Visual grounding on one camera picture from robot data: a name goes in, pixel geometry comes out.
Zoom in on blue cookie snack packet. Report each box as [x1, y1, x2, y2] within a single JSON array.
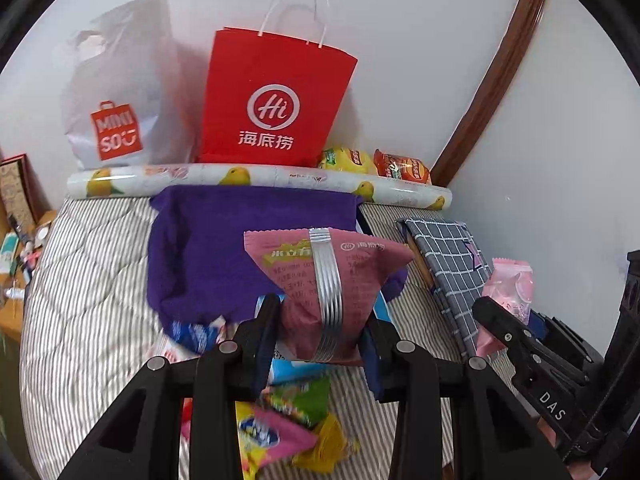
[[165, 316, 226, 354]]

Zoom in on green snack packet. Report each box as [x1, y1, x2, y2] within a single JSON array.
[[260, 377, 331, 429]]

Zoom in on dark pink Haidilao snack packet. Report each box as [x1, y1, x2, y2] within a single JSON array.
[[244, 228, 412, 366]]

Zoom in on pink yellow snack packet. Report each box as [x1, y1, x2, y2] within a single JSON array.
[[235, 402, 317, 479]]

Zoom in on pink peach snack packet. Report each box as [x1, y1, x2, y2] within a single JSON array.
[[482, 258, 534, 325]]

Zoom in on purple cloth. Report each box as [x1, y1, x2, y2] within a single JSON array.
[[146, 184, 409, 328]]

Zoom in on grey checked fabric pouch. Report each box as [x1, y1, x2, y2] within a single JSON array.
[[398, 216, 516, 361]]

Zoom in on lemon print paper roll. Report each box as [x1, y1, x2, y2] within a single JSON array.
[[67, 164, 452, 211]]

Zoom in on orange chips bag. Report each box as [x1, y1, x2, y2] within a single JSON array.
[[373, 150, 432, 184]]

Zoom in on yellow chips bag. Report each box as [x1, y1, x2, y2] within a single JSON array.
[[318, 146, 378, 176]]

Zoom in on red Haidilao paper bag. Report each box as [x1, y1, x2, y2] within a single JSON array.
[[196, 0, 357, 167]]

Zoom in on white Miniso plastic bag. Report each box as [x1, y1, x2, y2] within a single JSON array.
[[61, 0, 195, 170]]

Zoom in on brown picture frame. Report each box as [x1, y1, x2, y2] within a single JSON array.
[[1, 154, 39, 230]]

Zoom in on brown wooden door frame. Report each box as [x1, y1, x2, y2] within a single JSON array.
[[432, 0, 546, 186]]

